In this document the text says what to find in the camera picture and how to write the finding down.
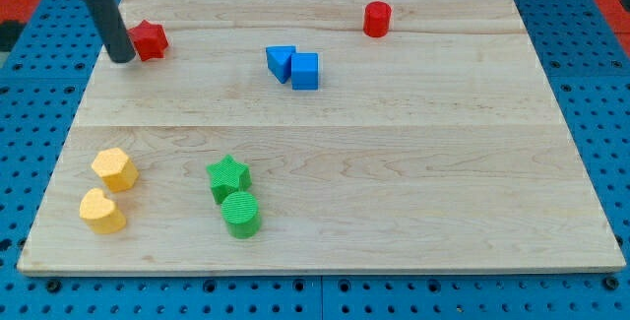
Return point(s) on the green star block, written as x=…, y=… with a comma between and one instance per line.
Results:
x=228, y=176

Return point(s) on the red star block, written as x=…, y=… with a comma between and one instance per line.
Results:
x=149, y=40

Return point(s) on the light wooden board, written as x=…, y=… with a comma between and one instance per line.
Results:
x=437, y=149

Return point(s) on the blue cube block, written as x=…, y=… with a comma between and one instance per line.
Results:
x=305, y=71

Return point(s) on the blue triangle block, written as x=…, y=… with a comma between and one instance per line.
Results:
x=279, y=61

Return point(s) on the green cylinder block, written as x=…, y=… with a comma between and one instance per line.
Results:
x=241, y=214

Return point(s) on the red cylinder block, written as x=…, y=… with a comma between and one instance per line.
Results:
x=376, y=19

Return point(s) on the yellow hexagon block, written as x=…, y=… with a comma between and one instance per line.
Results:
x=115, y=169

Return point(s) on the yellow heart block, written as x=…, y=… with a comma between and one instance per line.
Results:
x=100, y=214

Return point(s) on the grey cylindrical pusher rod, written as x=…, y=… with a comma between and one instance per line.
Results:
x=111, y=29

